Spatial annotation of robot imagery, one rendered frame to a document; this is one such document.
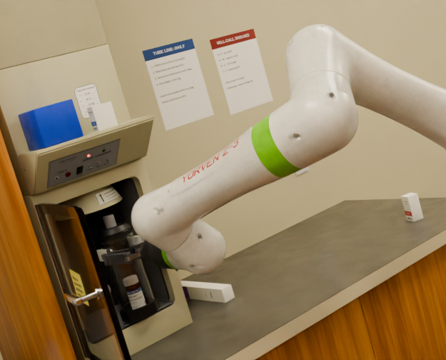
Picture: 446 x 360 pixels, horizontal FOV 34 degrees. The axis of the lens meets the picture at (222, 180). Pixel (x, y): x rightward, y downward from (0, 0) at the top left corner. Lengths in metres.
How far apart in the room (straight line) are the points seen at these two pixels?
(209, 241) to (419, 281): 0.85
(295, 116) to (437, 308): 1.14
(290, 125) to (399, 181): 1.97
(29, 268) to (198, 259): 0.40
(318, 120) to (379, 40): 1.99
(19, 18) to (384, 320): 1.24
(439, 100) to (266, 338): 0.69
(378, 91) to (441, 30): 2.12
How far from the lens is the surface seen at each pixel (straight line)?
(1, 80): 1.78
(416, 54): 3.37
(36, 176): 1.70
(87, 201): 1.86
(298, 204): 2.79
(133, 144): 1.82
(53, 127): 1.69
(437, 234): 2.21
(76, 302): 1.53
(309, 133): 1.25
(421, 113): 1.50
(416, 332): 2.20
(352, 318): 2.00
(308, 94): 1.27
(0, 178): 1.67
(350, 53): 1.39
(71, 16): 1.88
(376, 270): 2.01
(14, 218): 1.67
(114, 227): 1.83
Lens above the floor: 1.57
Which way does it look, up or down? 8 degrees down
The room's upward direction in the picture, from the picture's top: 16 degrees counter-clockwise
